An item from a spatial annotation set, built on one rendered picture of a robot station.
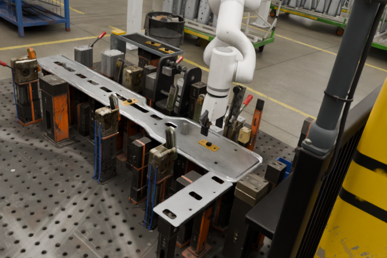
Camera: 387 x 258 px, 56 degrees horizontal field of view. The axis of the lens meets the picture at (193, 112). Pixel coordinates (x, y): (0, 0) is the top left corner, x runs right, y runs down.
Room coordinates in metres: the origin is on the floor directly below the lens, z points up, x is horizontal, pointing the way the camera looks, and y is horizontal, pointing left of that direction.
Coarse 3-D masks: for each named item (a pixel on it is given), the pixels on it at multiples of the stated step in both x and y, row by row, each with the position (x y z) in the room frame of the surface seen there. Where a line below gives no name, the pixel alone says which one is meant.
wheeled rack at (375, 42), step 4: (376, 32) 7.47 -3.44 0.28; (384, 32) 7.41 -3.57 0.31; (376, 36) 6.97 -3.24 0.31; (380, 36) 7.14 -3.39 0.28; (384, 36) 7.19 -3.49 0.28; (376, 40) 6.74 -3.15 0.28; (380, 40) 6.64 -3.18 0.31; (384, 40) 6.68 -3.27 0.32; (372, 44) 6.57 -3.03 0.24; (376, 44) 6.53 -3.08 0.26; (380, 44) 6.49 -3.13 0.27; (384, 44) 6.51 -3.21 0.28; (380, 48) 6.48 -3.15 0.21; (384, 48) 6.44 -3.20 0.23
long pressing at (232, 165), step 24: (48, 72) 1.72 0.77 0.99; (72, 72) 1.73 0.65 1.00; (96, 72) 1.77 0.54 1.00; (96, 96) 1.50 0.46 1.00; (144, 120) 1.33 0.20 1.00; (168, 120) 1.36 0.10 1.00; (192, 120) 1.38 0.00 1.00; (192, 144) 1.20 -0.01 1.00; (216, 144) 1.22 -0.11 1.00; (216, 168) 1.06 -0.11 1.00; (240, 168) 1.08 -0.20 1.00
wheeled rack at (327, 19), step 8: (344, 0) 8.87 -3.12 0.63; (272, 8) 8.94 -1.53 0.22; (280, 8) 8.81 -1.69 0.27; (288, 8) 8.81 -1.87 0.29; (296, 8) 8.74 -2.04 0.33; (272, 16) 9.01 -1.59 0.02; (304, 16) 8.43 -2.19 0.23; (312, 16) 8.32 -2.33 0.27; (320, 16) 8.32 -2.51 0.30; (328, 16) 8.45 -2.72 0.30; (336, 16) 8.37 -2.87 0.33; (344, 16) 8.86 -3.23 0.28; (336, 24) 7.97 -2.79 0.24; (344, 24) 7.88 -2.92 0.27; (336, 32) 8.01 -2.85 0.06
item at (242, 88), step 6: (234, 90) 1.31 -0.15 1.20; (240, 90) 1.32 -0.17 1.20; (234, 96) 1.33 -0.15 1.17; (240, 96) 1.31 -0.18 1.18; (234, 102) 1.33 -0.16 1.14; (240, 102) 1.31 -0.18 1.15; (234, 108) 1.32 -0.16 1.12; (228, 114) 1.32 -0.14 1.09; (234, 114) 1.31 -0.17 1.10; (228, 120) 1.32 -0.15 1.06; (234, 120) 1.30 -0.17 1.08
